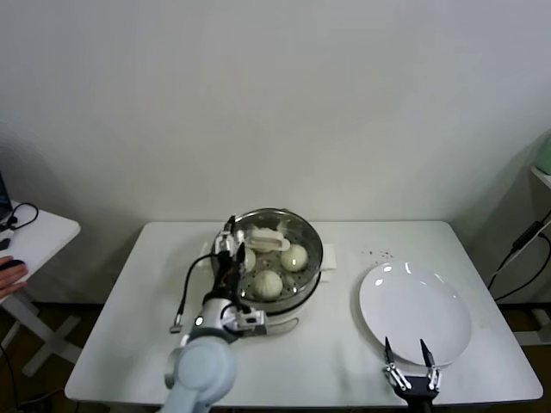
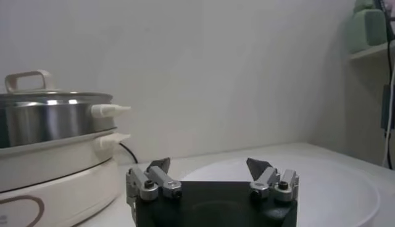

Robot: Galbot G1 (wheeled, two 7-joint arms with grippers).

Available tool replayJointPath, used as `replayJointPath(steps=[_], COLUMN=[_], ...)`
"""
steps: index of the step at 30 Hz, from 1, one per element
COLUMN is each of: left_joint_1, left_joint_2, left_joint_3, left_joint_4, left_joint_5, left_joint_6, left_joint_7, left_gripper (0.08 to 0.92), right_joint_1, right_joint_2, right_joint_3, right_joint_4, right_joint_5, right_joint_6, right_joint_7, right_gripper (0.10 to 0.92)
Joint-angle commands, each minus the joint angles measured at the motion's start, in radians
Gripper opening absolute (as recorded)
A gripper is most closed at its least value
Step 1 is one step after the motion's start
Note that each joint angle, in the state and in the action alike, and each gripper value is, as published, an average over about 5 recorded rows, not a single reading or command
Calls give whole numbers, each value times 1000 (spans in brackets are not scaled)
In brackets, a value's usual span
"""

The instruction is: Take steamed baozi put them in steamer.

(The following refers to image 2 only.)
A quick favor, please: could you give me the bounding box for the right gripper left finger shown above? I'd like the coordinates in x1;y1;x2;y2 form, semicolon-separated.
125;157;183;202

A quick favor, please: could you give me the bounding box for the pale green container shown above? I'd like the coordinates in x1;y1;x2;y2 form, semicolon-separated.
347;0;388;54

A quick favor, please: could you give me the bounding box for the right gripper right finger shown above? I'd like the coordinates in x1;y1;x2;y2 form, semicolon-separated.
246;157;299;203

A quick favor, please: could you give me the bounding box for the black cooker power cord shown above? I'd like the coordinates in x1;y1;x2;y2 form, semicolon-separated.
118;142;139;164

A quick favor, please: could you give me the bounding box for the white round plate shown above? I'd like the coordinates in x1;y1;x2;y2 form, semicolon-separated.
178;154;381;227

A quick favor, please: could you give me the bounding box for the perforated steel steamer basket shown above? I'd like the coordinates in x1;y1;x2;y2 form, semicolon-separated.
0;92;132;149

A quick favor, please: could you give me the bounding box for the white electric cooker base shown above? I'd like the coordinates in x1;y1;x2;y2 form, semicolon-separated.
0;129;132;227

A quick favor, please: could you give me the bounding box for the glass lid with white handle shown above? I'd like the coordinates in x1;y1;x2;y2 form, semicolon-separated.
0;70;114;101

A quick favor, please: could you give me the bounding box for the black power cable with adapter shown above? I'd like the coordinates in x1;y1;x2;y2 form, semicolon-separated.
375;0;395;170

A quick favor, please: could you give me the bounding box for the white shelf board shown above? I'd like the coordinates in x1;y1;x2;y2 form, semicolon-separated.
348;41;395;61

